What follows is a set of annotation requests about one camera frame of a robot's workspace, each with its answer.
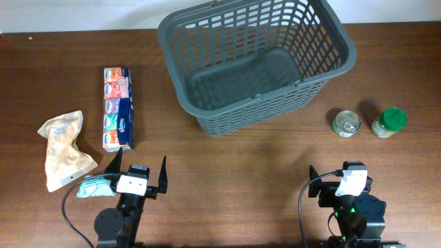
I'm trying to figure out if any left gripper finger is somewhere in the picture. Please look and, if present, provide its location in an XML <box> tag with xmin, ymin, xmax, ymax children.
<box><xmin>104</xmin><ymin>147</ymin><xmax>123</xmax><ymax>174</ymax></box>
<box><xmin>158</xmin><ymin>156</ymin><xmax>168</xmax><ymax>194</ymax></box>

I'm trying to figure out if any glass jar green lid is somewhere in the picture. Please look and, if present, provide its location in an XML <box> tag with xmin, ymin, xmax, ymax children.
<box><xmin>371</xmin><ymin>107</ymin><xmax>408</xmax><ymax>138</ymax></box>

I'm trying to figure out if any grey plastic shopping basket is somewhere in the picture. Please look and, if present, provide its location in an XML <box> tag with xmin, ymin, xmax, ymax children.
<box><xmin>157</xmin><ymin>0</ymin><xmax>356</xmax><ymax>136</ymax></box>

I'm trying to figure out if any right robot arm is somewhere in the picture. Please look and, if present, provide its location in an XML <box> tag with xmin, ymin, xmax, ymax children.
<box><xmin>308</xmin><ymin>161</ymin><xmax>387</xmax><ymax>248</ymax></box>

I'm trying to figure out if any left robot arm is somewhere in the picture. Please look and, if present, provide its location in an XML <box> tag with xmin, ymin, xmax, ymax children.
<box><xmin>94</xmin><ymin>149</ymin><xmax>168</xmax><ymax>248</ymax></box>

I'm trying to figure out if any teal wet wipes pack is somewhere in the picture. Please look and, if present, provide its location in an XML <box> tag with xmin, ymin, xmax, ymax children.
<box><xmin>76</xmin><ymin>176</ymin><xmax>116</xmax><ymax>198</ymax></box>

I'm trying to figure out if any Kleenex tissue multipack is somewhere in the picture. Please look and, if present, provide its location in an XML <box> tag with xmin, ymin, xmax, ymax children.
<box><xmin>103</xmin><ymin>67</ymin><xmax>134</xmax><ymax>152</ymax></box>

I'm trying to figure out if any crumpled brown paper pouch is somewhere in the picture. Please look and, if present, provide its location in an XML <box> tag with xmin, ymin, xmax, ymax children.
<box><xmin>37</xmin><ymin>110</ymin><xmax>97</xmax><ymax>192</ymax></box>

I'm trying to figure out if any tin can with pull tab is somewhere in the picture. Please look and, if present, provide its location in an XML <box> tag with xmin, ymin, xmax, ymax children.
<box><xmin>332</xmin><ymin>110</ymin><xmax>361</xmax><ymax>138</ymax></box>

